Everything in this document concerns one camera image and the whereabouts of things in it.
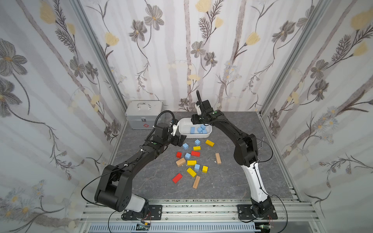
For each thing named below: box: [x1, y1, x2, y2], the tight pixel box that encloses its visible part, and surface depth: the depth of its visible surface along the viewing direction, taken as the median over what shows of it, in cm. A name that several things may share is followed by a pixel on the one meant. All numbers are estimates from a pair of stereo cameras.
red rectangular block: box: [190, 150, 201, 158], surface depth 100 cm
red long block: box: [171, 172, 184, 184], surface depth 88 cm
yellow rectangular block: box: [204, 139, 215, 148], surface depth 103 cm
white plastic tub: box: [178, 117, 213, 139], surface depth 110 cm
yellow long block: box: [186, 166, 197, 178], surface depth 90 cm
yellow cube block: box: [202, 165, 209, 174], surface depth 90 cm
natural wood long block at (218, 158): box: [215, 152, 222, 165], surface depth 95 cm
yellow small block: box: [192, 146, 202, 151], surface depth 100 cm
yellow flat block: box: [186, 160, 198, 167], surface depth 93 cm
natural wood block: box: [175, 157, 187, 167], surface depth 92 cm
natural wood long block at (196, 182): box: [192, 175, 202, 189], surface depth 85 cm
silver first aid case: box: [125, 100, 163, 130], surface depth 103 cm
